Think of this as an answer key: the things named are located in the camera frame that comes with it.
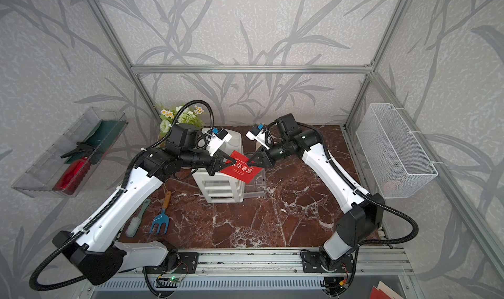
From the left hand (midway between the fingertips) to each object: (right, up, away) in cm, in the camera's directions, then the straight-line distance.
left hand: (233, 161), depth 67 cm
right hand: (+6, 0, +4) cm, 7 cm away
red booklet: (+52, -46, +1) cm, 70 cm away
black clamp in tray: (-51, +5, -1) cm, 51 cm away
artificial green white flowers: (-23, +17, +15) cm, 32 cm away
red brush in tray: (-47, -4, -8) cm, 48 cm away
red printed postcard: (+2, -3, +3) cm, 5 cm away
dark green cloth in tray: (-50, +8, +5) cm, 51 cm away
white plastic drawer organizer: (-8, -12, +12) cm, 19 cm away
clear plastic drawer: (+6, -15, +27) cm, 32 cm away
